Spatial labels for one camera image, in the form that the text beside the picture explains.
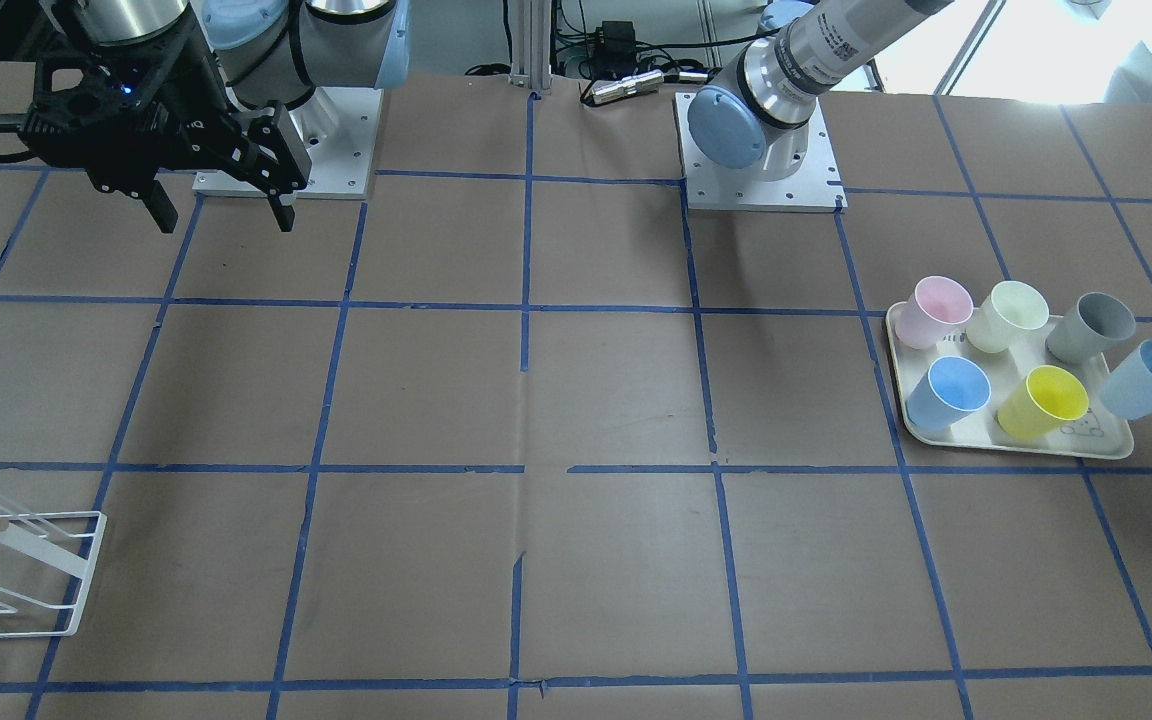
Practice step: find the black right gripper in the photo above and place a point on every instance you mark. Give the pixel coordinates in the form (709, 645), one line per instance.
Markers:
(198, 97)

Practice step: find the light blue ikea cup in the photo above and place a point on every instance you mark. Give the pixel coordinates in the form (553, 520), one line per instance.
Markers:
(1127, 392)

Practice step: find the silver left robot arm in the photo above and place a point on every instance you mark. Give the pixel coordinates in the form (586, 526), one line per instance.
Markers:
(771, 260)

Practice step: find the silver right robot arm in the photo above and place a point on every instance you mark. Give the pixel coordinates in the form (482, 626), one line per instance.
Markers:
(269, 51)

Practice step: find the grey plastic cup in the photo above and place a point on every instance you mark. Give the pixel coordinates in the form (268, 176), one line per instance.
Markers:
(1095, 323)

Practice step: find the yellow plastic cup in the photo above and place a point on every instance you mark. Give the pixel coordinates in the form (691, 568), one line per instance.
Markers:
(1047, 398)

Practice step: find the cream white plastic cup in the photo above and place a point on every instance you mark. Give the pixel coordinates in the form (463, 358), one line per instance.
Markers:
(1010, 310)

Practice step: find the blue plastic cup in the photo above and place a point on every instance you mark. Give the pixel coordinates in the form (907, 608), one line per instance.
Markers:
(952, 389)

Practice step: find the pink plastic cup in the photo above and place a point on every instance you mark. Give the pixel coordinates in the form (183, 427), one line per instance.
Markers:
(937, 306)

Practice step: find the black power adapter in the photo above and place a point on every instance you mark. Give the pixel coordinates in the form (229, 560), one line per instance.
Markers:
(614, 51)

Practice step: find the white wire cup rack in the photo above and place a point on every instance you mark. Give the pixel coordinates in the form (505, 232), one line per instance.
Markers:
(48, 561)

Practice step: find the silver cable connector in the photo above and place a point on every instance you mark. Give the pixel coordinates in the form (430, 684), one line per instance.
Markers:
(601, 93)

